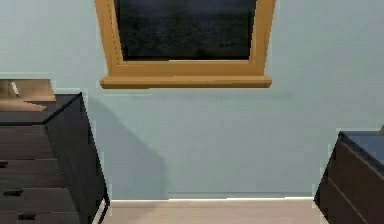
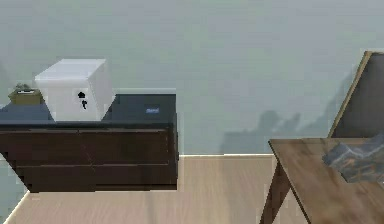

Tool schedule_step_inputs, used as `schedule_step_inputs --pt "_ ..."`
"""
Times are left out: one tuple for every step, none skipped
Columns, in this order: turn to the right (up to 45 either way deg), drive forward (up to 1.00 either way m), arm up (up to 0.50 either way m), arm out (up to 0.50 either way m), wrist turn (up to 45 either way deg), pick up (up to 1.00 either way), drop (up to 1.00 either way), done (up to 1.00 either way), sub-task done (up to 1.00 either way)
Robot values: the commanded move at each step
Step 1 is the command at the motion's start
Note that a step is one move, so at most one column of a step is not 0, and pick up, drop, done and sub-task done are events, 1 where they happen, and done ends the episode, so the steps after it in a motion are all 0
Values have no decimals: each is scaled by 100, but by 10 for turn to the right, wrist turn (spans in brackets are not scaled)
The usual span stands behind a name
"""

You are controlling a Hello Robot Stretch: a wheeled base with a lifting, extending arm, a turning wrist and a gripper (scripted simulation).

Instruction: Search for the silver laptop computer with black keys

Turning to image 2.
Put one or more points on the white box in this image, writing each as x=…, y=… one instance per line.
x=71, y=93

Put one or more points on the grey crumpled cloth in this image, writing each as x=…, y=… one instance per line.
x=360, y=160

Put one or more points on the dark framed picture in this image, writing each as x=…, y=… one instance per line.
x=363, y=100

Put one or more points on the small green potted plant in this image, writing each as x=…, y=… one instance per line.
x=25, y=96

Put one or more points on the dark brown chest of drawers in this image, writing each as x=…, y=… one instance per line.
x=100, y=156

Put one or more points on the small blue card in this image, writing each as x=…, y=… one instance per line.
x=152, y=110

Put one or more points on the brown wooden table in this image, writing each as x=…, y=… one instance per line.
x=320, y=186

